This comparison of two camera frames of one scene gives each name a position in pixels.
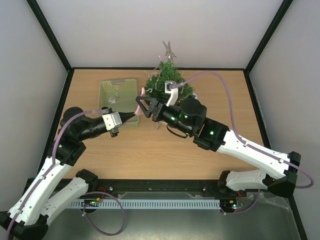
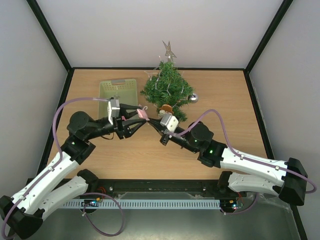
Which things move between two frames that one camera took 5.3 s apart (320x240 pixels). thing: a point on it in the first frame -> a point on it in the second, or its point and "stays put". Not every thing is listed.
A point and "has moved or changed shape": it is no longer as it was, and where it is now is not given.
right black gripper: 157,111 -> 165,136
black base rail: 163,189 stays put
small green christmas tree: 155,87 stays put
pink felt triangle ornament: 139,110 has moved or changed shape
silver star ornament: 169,52 stays put
